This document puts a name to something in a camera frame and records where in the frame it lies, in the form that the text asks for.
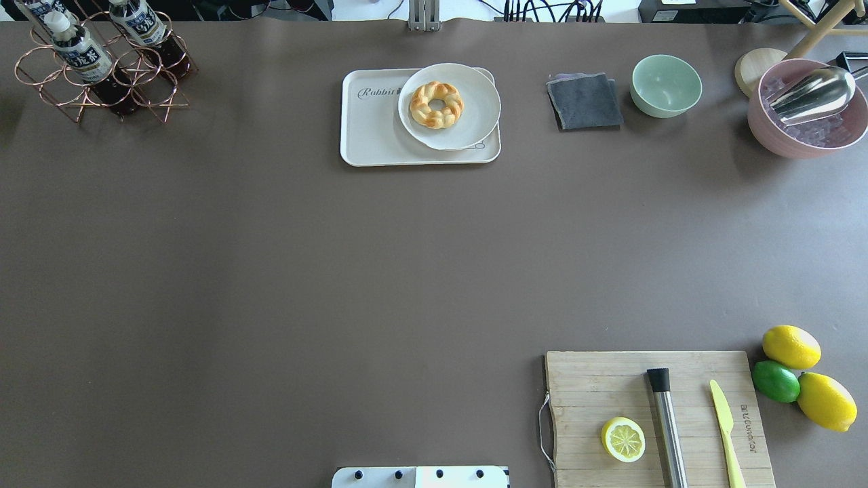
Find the tea bottle white cap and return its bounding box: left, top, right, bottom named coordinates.
left=44, top=11, right=140, bottom=116

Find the cream serving tray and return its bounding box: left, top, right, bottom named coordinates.
left=339, top=68, right=501, bottom=167

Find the tea bottle in rack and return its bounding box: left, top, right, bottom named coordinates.
left=109, top=1, right=191, bottom=80
left=14, top=1, right=78, bottom=45

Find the white round plate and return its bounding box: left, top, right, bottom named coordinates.
left=397, top=64, right=501, bottom=150

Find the grey folded cloth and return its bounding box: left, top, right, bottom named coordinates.
left=546, top=73, right=623, bottom=131

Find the wooden cutting board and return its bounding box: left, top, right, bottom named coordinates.
left=545, top=351, right=776, bottom=487

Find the steel muddler black tip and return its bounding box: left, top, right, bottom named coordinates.
left=647, top=367, right=690, bottom=487

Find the half lemon slice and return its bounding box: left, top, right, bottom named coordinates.
left=600, top=416, right=647, bottom=463

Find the green ceramic bowl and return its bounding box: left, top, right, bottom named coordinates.
left=630, top=54, right=703, bottom=119

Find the yellow plastic knife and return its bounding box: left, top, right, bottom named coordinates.
left=709, top=380, right=747, bottom=488

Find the round wooden stand base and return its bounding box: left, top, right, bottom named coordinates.
left=734, top=47, right=787, bottom=98

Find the green lime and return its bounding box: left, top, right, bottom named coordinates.
left=751, top=359, right=801, bottom=403

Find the yellow lemon upper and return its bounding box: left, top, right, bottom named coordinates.
left=762, top=325, right=822, bottom=370

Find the yellow lemon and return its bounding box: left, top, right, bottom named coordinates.
left=762, top=325, right=822, bottom=370
left=797, top=373, right=858, bottom=432

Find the pink ice bowl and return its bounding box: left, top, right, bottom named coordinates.
left=748, top=58, right=867, bottom=159

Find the yellow lemon lower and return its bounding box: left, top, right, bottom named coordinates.
left=797, top=373, right=858, bottom=432

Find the braided ring bread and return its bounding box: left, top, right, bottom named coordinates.
left=409, top=81, right=465, bottom=129

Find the aluminium frame post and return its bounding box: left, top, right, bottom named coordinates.
left=407, top=0, right=442, bottom=32

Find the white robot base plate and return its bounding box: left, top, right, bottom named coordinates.
left=331, top=464, right=511, bottom=487

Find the copper wire bottle rack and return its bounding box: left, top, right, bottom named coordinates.
left=3, top=1, right=198, bottom=123

